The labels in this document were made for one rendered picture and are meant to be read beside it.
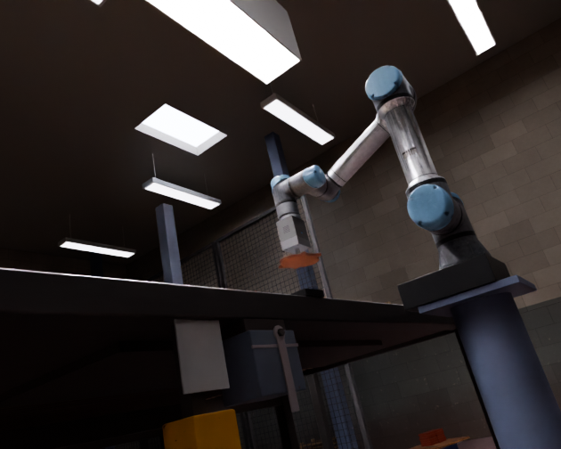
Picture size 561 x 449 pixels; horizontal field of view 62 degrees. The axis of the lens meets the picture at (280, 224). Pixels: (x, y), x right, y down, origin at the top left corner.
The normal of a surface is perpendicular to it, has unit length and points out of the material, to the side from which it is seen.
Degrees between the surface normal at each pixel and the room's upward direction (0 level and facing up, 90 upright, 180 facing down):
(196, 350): 90
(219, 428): 90
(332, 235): 90
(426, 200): 99
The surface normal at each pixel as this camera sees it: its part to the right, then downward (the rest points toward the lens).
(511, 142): -0.59, -0.19
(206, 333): 0.74, -0.40
